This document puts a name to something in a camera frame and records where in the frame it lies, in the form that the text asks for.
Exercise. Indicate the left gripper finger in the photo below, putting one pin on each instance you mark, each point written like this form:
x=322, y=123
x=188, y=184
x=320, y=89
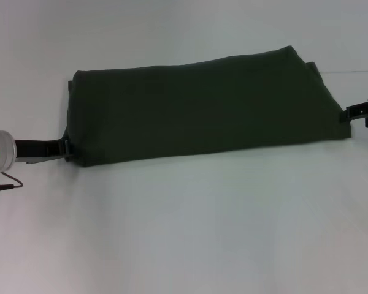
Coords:
x=67, y=149

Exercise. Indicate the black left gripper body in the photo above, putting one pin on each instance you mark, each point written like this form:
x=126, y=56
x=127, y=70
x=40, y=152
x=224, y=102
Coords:
x=38, y=150

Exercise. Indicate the dark green shirt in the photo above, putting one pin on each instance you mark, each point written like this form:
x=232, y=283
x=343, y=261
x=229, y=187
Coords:
x=202, y=113

